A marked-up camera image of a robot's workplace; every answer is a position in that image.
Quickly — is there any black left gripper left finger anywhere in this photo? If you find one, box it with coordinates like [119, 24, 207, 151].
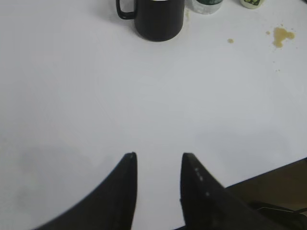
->
[38, 152, 138, 230]

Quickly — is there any clear water bottle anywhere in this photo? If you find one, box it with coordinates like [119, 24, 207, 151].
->
[192, 0, 223, 14]

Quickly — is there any black ceramic mug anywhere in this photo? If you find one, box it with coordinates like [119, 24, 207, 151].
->
[116, 0, 185, 42]

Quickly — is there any white capped juice bottle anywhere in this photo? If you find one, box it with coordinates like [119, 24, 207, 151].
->
[240, 0, 263, 9]

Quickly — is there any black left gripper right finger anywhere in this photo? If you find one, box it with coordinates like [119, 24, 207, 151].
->
[180, 153, 284, 230]

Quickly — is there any small coffee spill drop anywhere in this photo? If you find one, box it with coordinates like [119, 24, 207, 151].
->
[227, 38, 234, 44]

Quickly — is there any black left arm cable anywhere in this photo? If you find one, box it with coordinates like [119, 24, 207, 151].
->
[247, 200, 307, 216]

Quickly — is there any large coffee spill stain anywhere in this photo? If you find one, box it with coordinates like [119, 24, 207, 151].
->
[265, 23, 295, 48]

